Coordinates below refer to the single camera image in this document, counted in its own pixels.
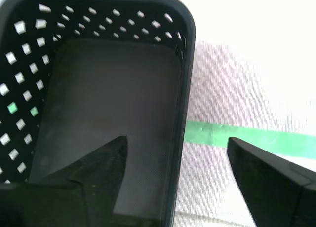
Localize long green tape strip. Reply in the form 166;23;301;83
7;102;316;160

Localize black perforated plastic basket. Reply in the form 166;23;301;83
0;0;196;227

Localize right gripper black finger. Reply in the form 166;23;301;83
0;135;129;227
227;137;316;227

